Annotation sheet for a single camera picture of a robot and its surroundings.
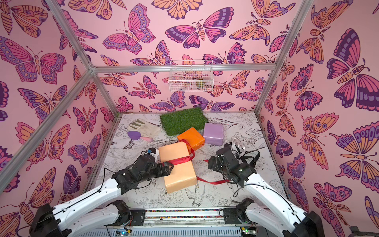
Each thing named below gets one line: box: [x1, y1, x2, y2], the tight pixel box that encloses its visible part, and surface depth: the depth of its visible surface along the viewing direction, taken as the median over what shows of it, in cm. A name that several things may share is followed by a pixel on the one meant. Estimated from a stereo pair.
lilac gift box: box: [203, 122, 224, 146], surface depth 102 cm
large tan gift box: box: [158, 141, 197, 194], surface depth 80 cm
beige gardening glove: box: [127, 118, 162, 139], surface depth 114 cm
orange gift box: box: [177, 126, 206, 151], surface depth 100 cm
